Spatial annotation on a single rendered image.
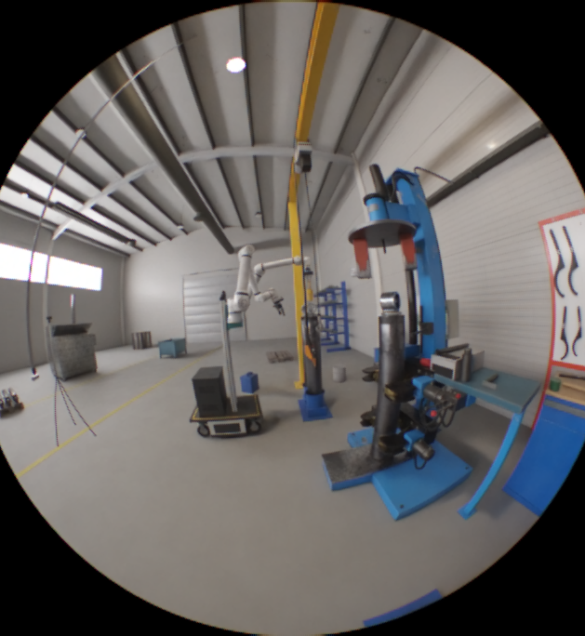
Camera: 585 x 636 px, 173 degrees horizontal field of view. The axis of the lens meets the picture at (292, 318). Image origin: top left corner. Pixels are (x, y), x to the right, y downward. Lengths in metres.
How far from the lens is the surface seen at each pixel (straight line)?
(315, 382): 2.73
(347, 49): 5.85
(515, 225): 3.09
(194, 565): 1.72
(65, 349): 7.50
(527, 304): 2.95
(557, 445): 1.90
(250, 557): 1.64
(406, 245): 1.58
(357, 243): 1.61
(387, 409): 1.66
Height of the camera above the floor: 1.53
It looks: 2 degrees down
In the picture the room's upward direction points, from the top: 4 degrees counter-clockwise
